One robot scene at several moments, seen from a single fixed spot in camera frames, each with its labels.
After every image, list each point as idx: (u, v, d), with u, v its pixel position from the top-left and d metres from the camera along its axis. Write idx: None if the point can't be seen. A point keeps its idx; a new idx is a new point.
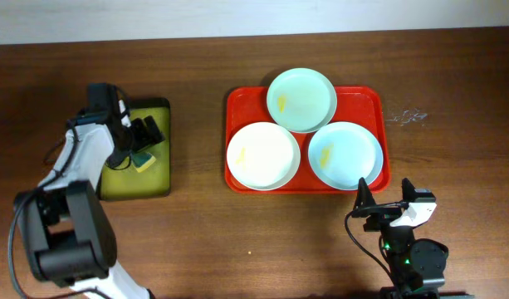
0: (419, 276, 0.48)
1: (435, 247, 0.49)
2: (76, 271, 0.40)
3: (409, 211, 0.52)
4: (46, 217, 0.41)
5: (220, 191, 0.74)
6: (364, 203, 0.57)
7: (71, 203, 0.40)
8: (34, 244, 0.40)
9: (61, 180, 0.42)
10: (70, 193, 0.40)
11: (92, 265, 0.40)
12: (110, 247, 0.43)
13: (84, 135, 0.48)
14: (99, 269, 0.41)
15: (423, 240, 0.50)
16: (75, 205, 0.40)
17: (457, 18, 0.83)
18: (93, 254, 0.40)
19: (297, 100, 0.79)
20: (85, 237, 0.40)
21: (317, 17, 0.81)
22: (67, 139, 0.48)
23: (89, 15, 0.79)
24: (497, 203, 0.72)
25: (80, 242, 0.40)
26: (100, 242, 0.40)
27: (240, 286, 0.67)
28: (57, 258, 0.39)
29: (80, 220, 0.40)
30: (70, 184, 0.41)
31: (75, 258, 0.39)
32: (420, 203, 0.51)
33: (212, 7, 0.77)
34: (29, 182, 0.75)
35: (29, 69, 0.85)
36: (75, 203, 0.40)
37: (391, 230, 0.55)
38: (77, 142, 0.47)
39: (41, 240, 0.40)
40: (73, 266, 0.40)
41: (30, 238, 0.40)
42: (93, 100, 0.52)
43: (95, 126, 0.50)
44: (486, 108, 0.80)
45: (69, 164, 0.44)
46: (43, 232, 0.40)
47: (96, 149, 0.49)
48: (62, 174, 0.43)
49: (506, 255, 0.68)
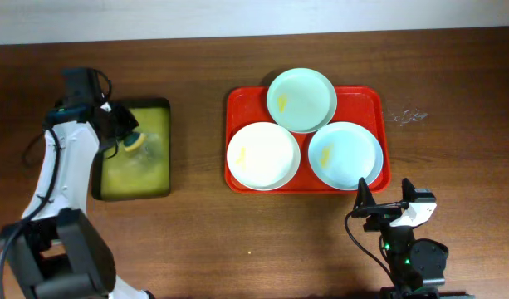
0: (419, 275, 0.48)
1: (435, 247, 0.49)
2: (75, 297, 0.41)
3: (409, 210, 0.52)
4: (36, 244, 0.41)
5: (220, 191, 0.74)
6: (364, 203, 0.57)
7: (64, 240, 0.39)
8: (28, 280, 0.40)
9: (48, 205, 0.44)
10: (61, 229, 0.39)
11: (90, 291, 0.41)
12: (108, 269, 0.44)
13: (65, 142, 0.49)
14: (97, 293, 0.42)
15: (423, 240, 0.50)
16: (68, 242, 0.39)
17: (458, 18, 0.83)
18: (90, 281, 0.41)
19: (297, 100, 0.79)
20: (80, 269, 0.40)
21: (317, 16, 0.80)
22: (48, 142, 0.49)
23: (89, 15, 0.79)
24: (497, 203, 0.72)
25: (76, 272, 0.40)
26: (97, 272, 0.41)
27: (241, 286, 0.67)
28: (55, 287, 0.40)
29: (72, 252, 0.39)
30: (61, 218, 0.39)
31: (71, 287, 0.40)
32: (420, 203, 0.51)
33: (212, 7, 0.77)
34: (30, 182, 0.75)
35: (29, 69, 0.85)
36: (66, 235, 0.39)
37: (392, 229, 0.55)
38: (60, 150, 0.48)
39: (35, 272, 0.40)
40: (70, 292, 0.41)
41: (24, 274, 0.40)
42: (74, 88, 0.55)
43: (76, 124, 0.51)
44: (485, 108, 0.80)
45: (55, 183, 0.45)
46: (36, 262, 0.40)
47: (80, 154, 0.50)
48: (48, 198, 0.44)
49: (506, 256, 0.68)
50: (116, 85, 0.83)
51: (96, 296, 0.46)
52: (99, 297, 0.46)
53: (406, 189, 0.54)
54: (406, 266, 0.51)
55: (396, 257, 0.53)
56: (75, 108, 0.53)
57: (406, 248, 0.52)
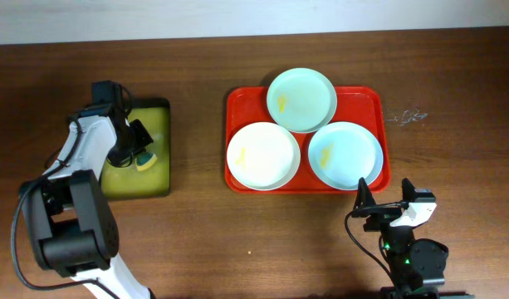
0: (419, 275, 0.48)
1: (434, 247, 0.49)
2: (79, 259, 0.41)
3: (409, 211, 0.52)
4: (50, 207, 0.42)
5: (220, 191, 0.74)
6: (364, 203, 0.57)
7: (75, 194, 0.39)
8: (37, 234, 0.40)
9: (64, 170, 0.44)
10: (74, 183, 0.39)
11: (95, 254, 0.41)
12: (113, 237, 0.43)
13: (86, 126, 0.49)
14: (100, 259, 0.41)
15: (423, 240, 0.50)
16: (78, 196, 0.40)
17: (458, 18, 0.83)
18: (95, 243, 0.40)
19: (297, 100, 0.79)
20: (87, 228, 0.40)
21: (317, 16, 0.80)
22: (71, 130, 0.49)
23: (89, 15, 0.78)
24: (497, 203, 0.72)
25: (84, 232, 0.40)
26: (102, 233, 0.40)
27: (241, 286, 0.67)
28: (61, 247, 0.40)
29: (82, 207, 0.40)
30: (75, 174, 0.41)
31: (77, 249, 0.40)
32: (420, 203, 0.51)
33: (212, 7, 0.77)
34: (30, 182, 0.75)
35: (28, 69, 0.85)
36: (78, 191, 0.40)
37: (392, 230, 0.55)
38: (80, 133, 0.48)
39: (46, 228, 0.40)
40: (75, 255, 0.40)
41: (34, 228, 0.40)
42: (99, 96, 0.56)
43: (98, 117, 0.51)
44: (485, 108, 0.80)
45: (73, 154, 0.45)
46: (46, 219, 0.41)
47: (100, 139, 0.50)
48: (66, 164, 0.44)
49: (506, 255, 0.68)
50: None
51: (100, 274, 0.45)
52: (101, 279, 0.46)
53: (406, 189, 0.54)
54: (407, 265, 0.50)
55: (397, 257, 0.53)
56: (98, 105, 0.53)
57: (407, 248, 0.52)
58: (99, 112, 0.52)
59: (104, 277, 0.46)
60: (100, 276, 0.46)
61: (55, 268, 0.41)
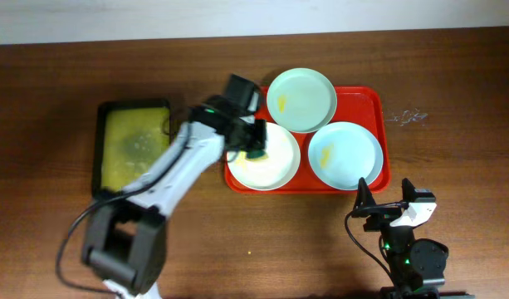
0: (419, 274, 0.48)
1: (435, 247, 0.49)
2: (115, 279, 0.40)
3: (408, 210, 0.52)
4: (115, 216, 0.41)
5: (220, 191, 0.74)
6: (364, 203, 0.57)
7: (139, 227, 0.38)
8: (90, 237, 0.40)
9: (146, 193, 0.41)
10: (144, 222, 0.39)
11: (127, 284, 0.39)
12: (154, 272, 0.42)
13: (194, 142, 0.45)
14: (131, 289, 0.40)
15: (423, 240, 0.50)
16: (142, 235, 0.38)
17: (459, 18, 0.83)
18: (134, 274, 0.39)
19: (297, 100, 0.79)
20: (134, 261, 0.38)
21: (317, 16, 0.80)
22: (180, 137, 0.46)
23: (88, 16, 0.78)
24: (497, 203, 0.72)
25: (129, 263, 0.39)
26: (145, 272, 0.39)
27: (241, 286, 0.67)
28: (105, 262, 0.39)
29: (139, 245, 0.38)
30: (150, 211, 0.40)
31: (121, 270, 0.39)
32: (420, 203, 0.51)
33: (212, 7, 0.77)
34: (31, 183, 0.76)
35: (26, 69, 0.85)
36: (144, 232, 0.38)
37: (392, 229, 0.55)
38: (185, 149, 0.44)
39: (99, 236, 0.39)
40: (113, 275, 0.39)
41: (90, 231, 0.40)
42: None
43: (213, 133, 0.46)
44: (485, 108, 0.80)
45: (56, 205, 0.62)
46: (105, 231, 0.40)
47: (203, 159, 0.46)
48: (149, 188, 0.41)
49: (506, 255, 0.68)
50: (116, 86, 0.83)
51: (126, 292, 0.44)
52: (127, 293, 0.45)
53: (406, 189, 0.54)
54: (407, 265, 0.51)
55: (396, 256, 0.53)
56: None
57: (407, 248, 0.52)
58: (227, 122, 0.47)
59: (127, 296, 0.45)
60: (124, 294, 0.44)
61: (91, 267, 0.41)
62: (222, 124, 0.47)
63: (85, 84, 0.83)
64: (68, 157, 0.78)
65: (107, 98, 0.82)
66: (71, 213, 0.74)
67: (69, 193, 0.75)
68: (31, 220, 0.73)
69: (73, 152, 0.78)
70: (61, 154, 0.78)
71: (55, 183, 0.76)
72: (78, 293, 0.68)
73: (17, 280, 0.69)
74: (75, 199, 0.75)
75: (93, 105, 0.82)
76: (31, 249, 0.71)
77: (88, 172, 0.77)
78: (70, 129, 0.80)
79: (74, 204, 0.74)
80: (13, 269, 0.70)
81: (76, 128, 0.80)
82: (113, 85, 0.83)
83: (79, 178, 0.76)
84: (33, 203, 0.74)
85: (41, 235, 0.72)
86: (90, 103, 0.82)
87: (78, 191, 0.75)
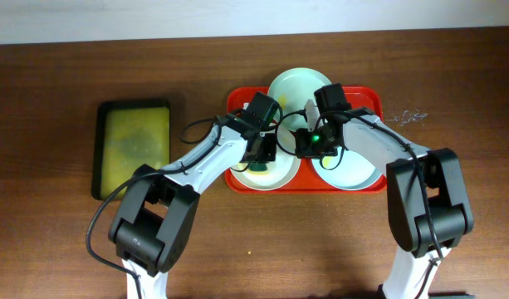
0: (389, 139, 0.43)
1: (364, 111, 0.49)
2: (140, 255, 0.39)
3: (343, 133, 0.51)
4: (149, 192, 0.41)
5: (220, 191, 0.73)
6: (336, 139, 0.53)
7: (173, 206, 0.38)
8: (122, 211, 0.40)
9: (181, 174, 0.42)
10: (178, 196, 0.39)
11: (152, 262, 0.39)
12: (176, 254, 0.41)
13: (223, 140, 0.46)
14: (154, 268, 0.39)
15: (354, 110, 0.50)
16: (173, 209, 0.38)
17: (461, 17, 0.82)
18: (160, 252, 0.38)
19: (297, 100, 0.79)
20: (163, 239, 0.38)
21: (317, 15, 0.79)
22: (210, 134, 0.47)
23: (85, 15, 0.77)
24: (496, 203, 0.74)
25: (158, 239, 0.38)
26: (172, 252, 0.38)
27: (241, 286, 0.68)
28: (134, 237, 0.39)
29: (169, 219, 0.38)
30: (183, 188, 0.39)
31: (149, 245, 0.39)
32: (332, 90, 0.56)
33: (212, 7, 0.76)
34: (29, 183, 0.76)
35: (24, 69, 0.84)
36: (176, 208, 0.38)
37: (447, 178, 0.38)
38: (215, 144, 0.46)
39: (132, 211, 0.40)
40: (138, 252, 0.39)
41: (122, 204, 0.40)
42: None
43: (239, 135, 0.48)
44: (484, 109, 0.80)
45: None
46: (138, 207, 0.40)
47: (227, 158, 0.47)
48: (185, 170, 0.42)
49: (505, 255, 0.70)
50: (115, 86, 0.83)
51: (144, 272, 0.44)
52: (142, 277, 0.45)
53: (323, 103, 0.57)
54: (413, 158, 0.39)
55: (399, 198, 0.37)
56: None
57: (436, 164, 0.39)
58: (251, 129, 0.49)
59: (144, 278, 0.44)
60: (142, 274, 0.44)
61: (116, 243, 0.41)
62: (246, 129, 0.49)
63: (85, 85, 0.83)
64: (67, 157, 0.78)
65: (106, 98, 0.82)
66: (70, 213, 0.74)
67: (68, 193, 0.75)
68: (30, 220, 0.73)
69: (72, 152, 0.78)
70: (60, 154, 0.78)
71: (54, 183, 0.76)
72: (78, 292, 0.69)
73: (17, 280, 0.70)
74: (74, 198, 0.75)
75: (91, 105, 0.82)
76: (31, 249, 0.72)
77: (87, 172, 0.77)
78: (69, 129, 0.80)
79: (73, 205, 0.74)
80: (12, 270, 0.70)
81: (75, 127, 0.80)
82: (112, 85, 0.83)
83: (78, 178, 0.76)
84: (32, 203, 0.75)
85: (40, 235, 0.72)
86: (89, 103, 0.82)
87: (77, 191, 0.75)
